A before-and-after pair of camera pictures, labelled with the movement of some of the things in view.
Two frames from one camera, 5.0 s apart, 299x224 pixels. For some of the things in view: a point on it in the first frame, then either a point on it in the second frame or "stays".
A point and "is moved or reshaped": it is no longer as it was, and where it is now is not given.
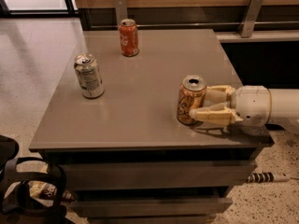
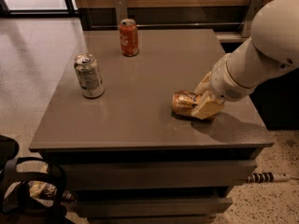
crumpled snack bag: (45, 192) stays
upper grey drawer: (130, 175) stays
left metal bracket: (121, 8) stays
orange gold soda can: (191, 95) is moved or reshaped
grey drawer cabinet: (110, 122) stays
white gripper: (252, 105) → (222, 80)
